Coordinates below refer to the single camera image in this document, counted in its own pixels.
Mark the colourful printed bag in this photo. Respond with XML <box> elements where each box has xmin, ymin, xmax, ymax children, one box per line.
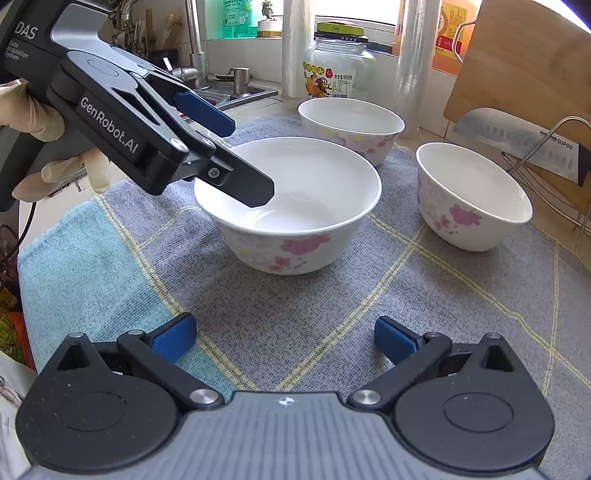
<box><xmin>0</xmin><ymin>300</ymin><xmax>35</xmax><ymax>365</ymax></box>

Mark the grey and teal checked cloth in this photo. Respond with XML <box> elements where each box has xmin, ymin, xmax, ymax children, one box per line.
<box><xmin>18</xmin><ymin>111</ymin><xmax>591</xmax><ymax>480</ymax></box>

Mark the flat dark round tin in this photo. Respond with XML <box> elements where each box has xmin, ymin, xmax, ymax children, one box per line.
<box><xmin>314</xmin><ymin>21</ymin><xmax>370</xmax><ymax>44</ymax></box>

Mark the small metal cup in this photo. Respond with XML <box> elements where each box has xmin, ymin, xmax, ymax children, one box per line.
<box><xmin>228</xmin><ymin>67</ymin><xmax>251</xmax><ymax>95</ymax></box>

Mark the kitchen utensil holder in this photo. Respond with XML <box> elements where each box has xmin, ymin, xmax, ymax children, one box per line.
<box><xmin>117</xmin><ymin>9</ymin><xmax>185</xmax><ymax>65</ymax></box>

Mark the green dish soap bottle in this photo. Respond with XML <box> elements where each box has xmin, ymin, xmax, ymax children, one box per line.
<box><xmin>222</xmin><ymin>0</ymin><xmax>259</xmax><ymax>40</ymax></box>

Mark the person's left hand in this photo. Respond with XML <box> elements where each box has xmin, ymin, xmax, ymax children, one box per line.
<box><xmin>0</xmin><ymin>79</ymin><xmax>112</xmax><ymax>204</ymax></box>

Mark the metal wire rack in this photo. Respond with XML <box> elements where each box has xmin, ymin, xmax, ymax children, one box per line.
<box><xmin>501</xmin><ymin>115</ymin><xmax>591</xmax><ymax>236</ymax></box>

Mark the black cable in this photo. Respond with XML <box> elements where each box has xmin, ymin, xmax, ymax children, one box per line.
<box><xmin>0</xmin><ymin>203</ymin><xmax>38</xmax><ymax>268</ymax></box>

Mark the wooden cutting board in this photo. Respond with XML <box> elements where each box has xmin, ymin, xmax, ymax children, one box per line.
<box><xmin>443</xmin><ymin>0</ymin><xmax>591</xmax><ymax>148</ymax></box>

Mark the stainless steel sink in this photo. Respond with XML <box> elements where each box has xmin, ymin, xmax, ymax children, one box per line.
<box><xmin>185</xmin><ymin>74</ymin><xmax>280</xmax><ymax>112</ymax></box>

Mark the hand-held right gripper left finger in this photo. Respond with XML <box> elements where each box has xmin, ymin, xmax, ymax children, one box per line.
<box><xmin>55</xmin><ymin>311</ymin><xmax>225</xmax><ymax>412</ymax></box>

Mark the orange liquid bottle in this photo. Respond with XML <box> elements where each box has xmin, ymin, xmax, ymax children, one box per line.
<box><xmin>431</xmin><ymin>0</ymin><xmax>478</xmax><ymax>75</ymax></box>

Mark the small potted plant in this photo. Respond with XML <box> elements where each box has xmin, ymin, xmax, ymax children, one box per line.
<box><xmin>256</xmin><ymin>0</ymin><xmax>283</xmax><ymax>38</ymax></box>

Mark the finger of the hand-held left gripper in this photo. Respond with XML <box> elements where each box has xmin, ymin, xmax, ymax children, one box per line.
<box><xmin>139</xmin><ymin>76</ymin><xmax>276</xmax><ymax>208</ymax></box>
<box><xmin>129</xmin><ymin>65</ymin><xmax>237</xmax><ymax>138</ymax></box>

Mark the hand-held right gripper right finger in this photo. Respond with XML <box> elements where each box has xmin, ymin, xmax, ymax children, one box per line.
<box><xmin>347</xmin><ymin>316</ymin><xmax>514</xmax><ymax>412</ymax></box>

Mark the clear glass jar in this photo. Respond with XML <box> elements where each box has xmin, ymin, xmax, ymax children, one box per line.
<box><xmin>308</xmin><ymin>37</ymin><xmax>377</xmax><ymax>100</ymax></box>

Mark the steel kitchen knife black handle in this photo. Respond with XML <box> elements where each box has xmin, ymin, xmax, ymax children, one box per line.
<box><xmin>452</xmin><ymin>107</ymin><xmax>591</xmax><ymax>188</ymax></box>

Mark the thin plastic wrap roll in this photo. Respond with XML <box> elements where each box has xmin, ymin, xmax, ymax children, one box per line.
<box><xmin>281</xmin><ymin>0</ymin><xmax>315</xmax><ymax>100</ymax></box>

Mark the white bowl with pink flowers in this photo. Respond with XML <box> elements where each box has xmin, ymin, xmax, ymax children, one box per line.
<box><xmin>298</xmin><ymin>98</ymin><xmax>406</xmax><ymax>168</ymax></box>
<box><xmin>416</xmin><ymin>141</ymin><xmax>534</xmax><ymax>252</ymax></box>
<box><xmin>194</xmin><ymin>137</ymin><xmax>383</xmax><ymax>276</ymax></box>

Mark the thick plastic wrap roll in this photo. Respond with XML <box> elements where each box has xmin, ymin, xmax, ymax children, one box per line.
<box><xmin>397</xmin><ymin>0</ymin><xmax>437</xmax><ymax>139</ymax></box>

